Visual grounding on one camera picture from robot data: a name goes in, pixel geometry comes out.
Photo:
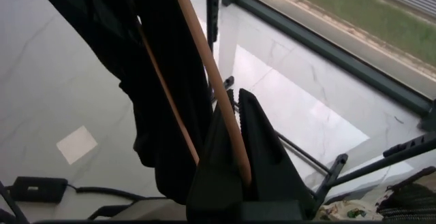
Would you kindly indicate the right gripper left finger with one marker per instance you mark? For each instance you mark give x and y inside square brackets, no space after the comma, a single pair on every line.
[211,183]

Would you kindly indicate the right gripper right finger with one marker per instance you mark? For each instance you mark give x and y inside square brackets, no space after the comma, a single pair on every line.
[272,183]

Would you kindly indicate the black garment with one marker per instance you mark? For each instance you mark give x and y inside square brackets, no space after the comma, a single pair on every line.
[160,81]

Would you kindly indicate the pink clothes hanger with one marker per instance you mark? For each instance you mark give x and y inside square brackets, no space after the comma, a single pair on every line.
[204,47]

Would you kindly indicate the white laundry basket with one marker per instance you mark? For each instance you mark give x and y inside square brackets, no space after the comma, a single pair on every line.
[408,200]

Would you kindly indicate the black clothes rack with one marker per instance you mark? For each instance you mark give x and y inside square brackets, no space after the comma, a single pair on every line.
[408,145]

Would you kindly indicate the window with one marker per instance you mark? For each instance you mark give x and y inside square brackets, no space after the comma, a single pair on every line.
[323,53]

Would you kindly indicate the black power adapter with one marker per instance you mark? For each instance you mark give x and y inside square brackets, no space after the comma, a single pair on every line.
[37,190]

